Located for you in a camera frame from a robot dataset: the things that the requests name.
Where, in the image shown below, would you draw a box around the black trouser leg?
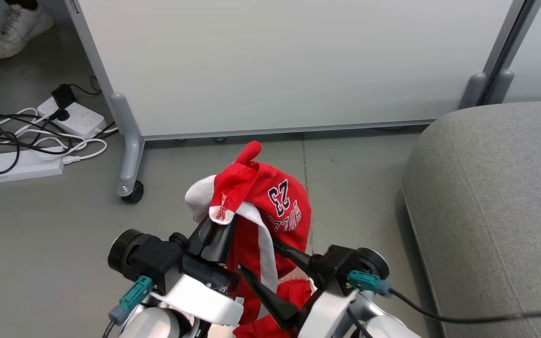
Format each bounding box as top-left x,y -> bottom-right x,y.
4,0 -> 40,11

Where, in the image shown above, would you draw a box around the grey fabric sofa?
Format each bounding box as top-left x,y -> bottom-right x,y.
402,100 -> 541,338

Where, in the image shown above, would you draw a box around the teal cable connector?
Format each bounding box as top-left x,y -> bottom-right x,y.
108,276 -> 153,326
347,269 -> 394,299

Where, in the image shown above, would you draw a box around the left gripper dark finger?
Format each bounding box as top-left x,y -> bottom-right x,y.
187,216 -> 217,258
202,214 -> 239,264

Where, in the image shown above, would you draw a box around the black floor cables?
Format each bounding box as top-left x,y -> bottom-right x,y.
0,77 -> 117,175

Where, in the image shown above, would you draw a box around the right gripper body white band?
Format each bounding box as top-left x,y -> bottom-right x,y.
296,256 -> 358,338

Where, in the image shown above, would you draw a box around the teal left cable connector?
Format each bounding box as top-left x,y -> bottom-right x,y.
108,276 -> 153,326

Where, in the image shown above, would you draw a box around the long white power strip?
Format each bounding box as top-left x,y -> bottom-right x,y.
0,146 -> 65,184

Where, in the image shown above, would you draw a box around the square white power strip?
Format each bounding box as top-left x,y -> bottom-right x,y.
37,96 -> 108,139

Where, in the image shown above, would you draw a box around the large white partition panel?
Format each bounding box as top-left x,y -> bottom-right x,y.
64,0 -> 528,141

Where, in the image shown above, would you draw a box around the white sneaker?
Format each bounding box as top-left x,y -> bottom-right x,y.
0,2 -> 56,60

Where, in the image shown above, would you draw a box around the thin black adapter cable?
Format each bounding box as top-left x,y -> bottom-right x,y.
69,76 -> 102,96

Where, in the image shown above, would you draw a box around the white power cable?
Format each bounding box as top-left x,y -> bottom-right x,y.
0,107 -> 109,166

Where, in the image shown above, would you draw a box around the black power adapter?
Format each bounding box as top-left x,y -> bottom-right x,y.
51,83 -> 77,110

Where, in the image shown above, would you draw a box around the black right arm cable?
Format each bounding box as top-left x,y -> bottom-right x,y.
388,287 -> 541,325

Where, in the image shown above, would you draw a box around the short grey partition leg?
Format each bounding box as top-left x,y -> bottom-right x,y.
458,71 -> 487,110
495,69 -> 516,104

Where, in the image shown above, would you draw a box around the red basketball jersey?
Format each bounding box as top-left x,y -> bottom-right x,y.
185,140 -> 314,338

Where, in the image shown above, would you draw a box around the black caster wheel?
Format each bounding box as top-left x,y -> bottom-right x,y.
120,181 -> 145,205

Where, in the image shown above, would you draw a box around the teal right cable connector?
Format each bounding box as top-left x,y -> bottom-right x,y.
347,269 -> 394,299

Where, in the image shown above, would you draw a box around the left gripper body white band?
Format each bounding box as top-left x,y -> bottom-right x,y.
151,253 -> 244,325

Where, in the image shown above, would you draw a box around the grey partition leg with caster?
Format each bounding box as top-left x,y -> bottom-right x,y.
109,92 -> 146,198

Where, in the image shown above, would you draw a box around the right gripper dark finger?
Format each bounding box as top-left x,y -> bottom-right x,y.
237,264 -> 302,330
273,240 -> 321,278

